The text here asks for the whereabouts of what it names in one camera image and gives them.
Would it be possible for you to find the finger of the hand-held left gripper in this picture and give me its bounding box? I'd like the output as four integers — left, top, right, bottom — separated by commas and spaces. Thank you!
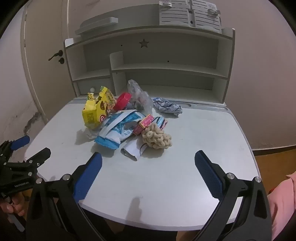
7, 148, 51, 176
0, 136, 30, 160

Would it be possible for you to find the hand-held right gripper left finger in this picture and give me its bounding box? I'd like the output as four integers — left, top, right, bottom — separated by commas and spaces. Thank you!
25, 152, 109, 241

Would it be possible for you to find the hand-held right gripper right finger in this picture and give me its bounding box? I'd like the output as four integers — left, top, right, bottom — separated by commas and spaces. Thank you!
194, 150, 272, 241

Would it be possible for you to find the red plastic cup lid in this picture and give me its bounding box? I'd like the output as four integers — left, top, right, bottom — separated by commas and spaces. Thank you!
113, 92, 132, 111

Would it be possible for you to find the person's left hand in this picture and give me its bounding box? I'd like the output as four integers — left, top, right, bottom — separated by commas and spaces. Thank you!
0, 192, 26, 217

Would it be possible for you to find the blue white snack bag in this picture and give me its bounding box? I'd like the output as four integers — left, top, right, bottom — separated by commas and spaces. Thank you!
94, 109, 146, 149

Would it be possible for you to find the white paper wrapper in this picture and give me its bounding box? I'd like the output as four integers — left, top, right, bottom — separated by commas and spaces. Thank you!
120, 140, 147, 161

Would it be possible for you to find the yellow snack bag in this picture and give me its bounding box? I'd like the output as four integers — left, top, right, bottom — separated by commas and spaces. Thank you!
82, 86, 116, 130

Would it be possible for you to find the pink striped packet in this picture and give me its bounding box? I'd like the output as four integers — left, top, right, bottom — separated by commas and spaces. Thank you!
153, 116, 168, 129

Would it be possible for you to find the small pink box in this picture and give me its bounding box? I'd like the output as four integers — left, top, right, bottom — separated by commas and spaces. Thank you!
133, 114, 154, 136

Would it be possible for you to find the crumpled blue white paper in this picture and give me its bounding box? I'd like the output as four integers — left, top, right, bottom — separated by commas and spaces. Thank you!
153, 97, 183, 117

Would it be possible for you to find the bed with pink blanket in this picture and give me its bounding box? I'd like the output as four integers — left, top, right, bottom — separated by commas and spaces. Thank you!
267, 170, 296, 241

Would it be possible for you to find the white drawer with knob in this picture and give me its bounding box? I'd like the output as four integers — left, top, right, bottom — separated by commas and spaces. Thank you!
77, 78, 111, 95

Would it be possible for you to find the clear plastic bag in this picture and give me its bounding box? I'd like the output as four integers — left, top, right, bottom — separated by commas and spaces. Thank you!
127, 79, 154, 114

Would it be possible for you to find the white door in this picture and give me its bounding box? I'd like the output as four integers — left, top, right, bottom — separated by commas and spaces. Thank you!
20, 0, 77, 121

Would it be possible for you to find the white desk shelf unit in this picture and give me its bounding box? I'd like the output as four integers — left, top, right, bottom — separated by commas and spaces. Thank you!
64, 28, 236, 105

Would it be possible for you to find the grey slatted board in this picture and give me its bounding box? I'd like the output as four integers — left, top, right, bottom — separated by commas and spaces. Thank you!
158, 0, 222, 32

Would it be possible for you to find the beige ring snack cluster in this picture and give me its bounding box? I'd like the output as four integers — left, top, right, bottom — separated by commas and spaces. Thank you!
141, 123, 173, 151

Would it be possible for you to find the dark door handle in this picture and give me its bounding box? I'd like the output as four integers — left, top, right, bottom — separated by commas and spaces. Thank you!
48, 50, 64, 64

